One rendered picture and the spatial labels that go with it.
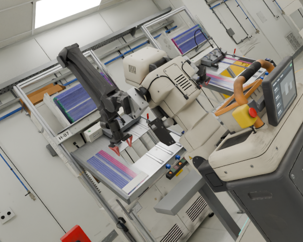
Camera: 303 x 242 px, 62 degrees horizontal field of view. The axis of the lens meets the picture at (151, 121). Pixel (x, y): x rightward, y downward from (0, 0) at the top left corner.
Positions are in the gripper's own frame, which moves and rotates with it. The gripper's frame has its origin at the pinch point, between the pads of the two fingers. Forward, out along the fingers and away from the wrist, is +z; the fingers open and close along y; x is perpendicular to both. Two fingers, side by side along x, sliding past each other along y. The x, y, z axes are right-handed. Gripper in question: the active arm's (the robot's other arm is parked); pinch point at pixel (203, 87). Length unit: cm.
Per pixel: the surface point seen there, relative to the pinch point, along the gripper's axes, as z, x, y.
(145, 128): 19, -21, 54
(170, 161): 16, 22, 68
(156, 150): 16, 6, 67
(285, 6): 79, -93, -381
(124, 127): 14, -32, 67
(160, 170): 16, 22, 79
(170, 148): 17, 13, 59
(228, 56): 29, -36, -96
